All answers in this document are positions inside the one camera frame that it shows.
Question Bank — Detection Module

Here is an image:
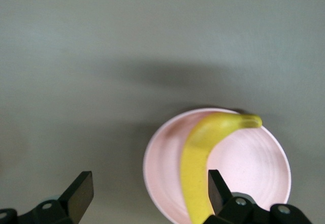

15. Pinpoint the pink plate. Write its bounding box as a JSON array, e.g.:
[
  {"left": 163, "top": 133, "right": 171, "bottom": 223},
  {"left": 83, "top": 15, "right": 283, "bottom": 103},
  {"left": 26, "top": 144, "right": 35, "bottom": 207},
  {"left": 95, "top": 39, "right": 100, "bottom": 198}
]
[{"left": 142, "top": 108, "right": 292, "bottom": 224}]

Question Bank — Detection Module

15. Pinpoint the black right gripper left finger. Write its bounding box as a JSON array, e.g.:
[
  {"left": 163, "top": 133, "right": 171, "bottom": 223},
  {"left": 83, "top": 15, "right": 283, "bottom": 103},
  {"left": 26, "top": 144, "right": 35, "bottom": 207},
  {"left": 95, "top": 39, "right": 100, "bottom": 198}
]
[{"left": 0, "top": 171, "right": 95, "bottom": 224}]

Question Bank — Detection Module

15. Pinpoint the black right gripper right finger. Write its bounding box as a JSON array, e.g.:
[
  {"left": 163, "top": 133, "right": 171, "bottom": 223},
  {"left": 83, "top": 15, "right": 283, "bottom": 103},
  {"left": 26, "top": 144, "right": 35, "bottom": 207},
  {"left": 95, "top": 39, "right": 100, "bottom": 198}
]
[{"left": 203, "top": 169, "right": 309, "bottom": 224}]

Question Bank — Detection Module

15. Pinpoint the yellow banana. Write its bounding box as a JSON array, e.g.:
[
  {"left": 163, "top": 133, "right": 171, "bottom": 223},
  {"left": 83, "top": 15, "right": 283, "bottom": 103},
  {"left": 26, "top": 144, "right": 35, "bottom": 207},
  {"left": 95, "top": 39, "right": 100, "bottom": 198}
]
[{"left": 180, "top": 112, "right": 263, "bottom": 224}]

